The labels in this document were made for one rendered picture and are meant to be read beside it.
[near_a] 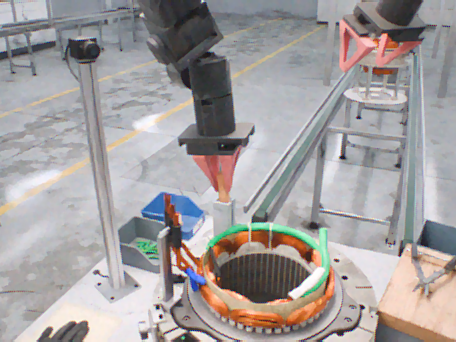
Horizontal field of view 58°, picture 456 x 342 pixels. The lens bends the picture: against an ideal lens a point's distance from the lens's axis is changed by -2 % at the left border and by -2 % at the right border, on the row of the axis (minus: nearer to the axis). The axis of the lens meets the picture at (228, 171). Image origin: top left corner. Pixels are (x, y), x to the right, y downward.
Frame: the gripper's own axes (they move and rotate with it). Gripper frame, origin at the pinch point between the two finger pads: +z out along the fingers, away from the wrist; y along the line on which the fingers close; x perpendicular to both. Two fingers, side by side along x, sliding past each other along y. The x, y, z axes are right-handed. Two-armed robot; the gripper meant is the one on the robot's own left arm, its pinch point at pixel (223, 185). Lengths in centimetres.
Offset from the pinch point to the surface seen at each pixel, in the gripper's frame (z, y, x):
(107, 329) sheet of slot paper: 40, 33, -4
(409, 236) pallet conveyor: 49, -38, -64
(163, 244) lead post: 0.3, 3.4, 15.9
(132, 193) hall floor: 110, 136, -192
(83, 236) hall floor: 109, 141, -133
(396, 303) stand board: 17.0, -26.3, 3.8
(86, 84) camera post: -13.1, 31.4, -16.4
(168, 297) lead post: 9.0, 4.3, 15.9
